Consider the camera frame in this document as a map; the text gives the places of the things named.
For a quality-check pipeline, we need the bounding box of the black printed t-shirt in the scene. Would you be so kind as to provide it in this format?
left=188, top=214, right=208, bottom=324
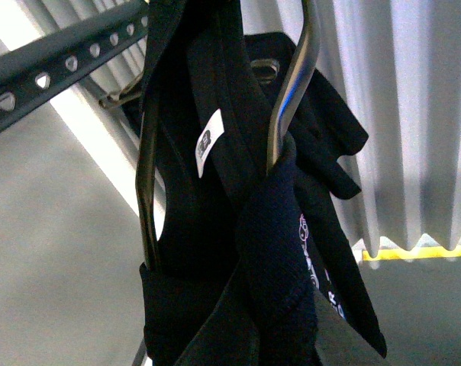
left=140, top=1, right=387, bottom=365

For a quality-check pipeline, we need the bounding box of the bronze metal clothes hanger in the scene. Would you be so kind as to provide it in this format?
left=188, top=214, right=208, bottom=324
left=136, top=1, right=321, bottom=271

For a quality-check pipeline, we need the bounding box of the dark metal clothes rack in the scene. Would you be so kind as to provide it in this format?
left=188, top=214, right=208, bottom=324
left=0, top=10, right=147, bottom=133

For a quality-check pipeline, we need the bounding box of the grey pleated curtain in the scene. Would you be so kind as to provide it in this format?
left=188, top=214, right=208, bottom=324
left=20, top=0, right=461, bottom=260

